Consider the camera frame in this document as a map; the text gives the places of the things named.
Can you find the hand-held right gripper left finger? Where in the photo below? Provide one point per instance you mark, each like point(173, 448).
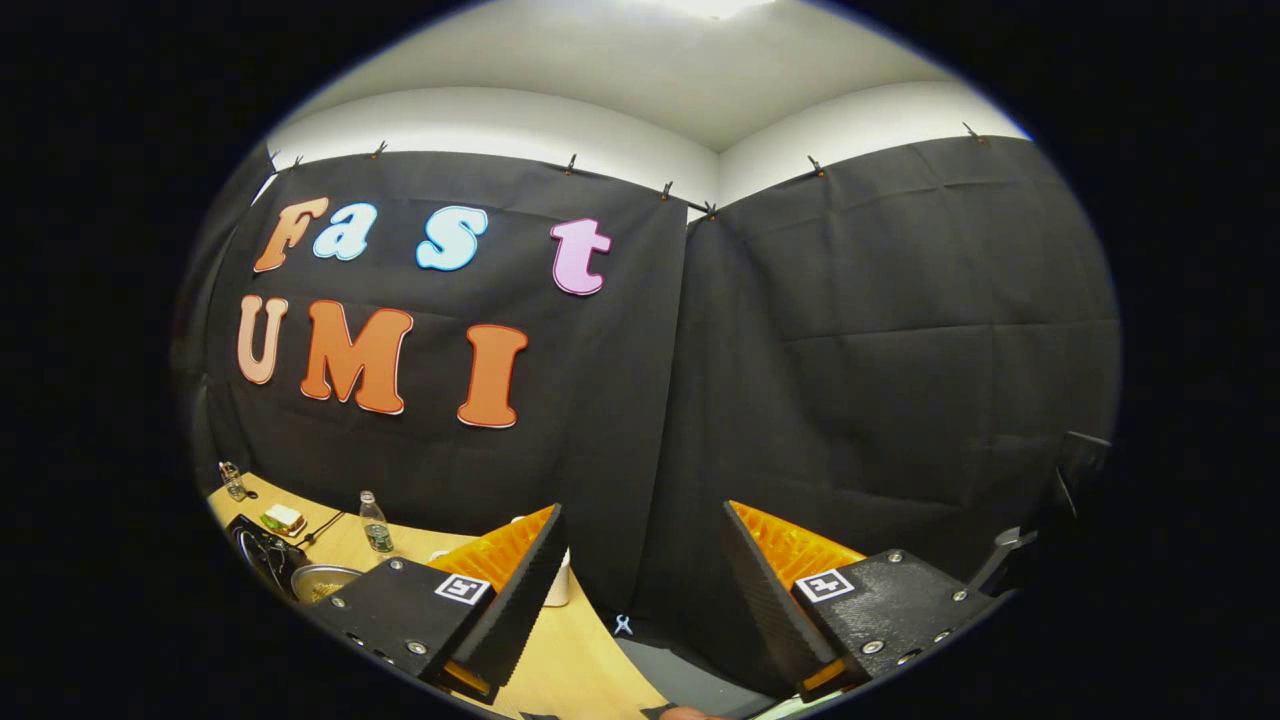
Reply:
point(520, 610)

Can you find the clear plastic water bottle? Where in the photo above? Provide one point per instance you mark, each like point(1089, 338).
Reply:
point(376, 530)

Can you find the large ceiling light panel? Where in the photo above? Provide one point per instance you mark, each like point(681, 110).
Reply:
point(715, 6)

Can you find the black backdrop cloth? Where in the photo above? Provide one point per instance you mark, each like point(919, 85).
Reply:
point(850, 350)

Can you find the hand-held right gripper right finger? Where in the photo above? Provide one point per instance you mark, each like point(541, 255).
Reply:
point(780, 600)

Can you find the row of cloth clips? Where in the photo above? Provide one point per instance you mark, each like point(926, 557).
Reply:
point(570, 163)

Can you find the white toaster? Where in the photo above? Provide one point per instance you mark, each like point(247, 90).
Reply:
point(558, 585)

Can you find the dark metal stand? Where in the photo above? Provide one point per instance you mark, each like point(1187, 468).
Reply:
point(1085, 470)

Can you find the small glass bottle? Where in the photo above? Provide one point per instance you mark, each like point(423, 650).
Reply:
point(233, 485)

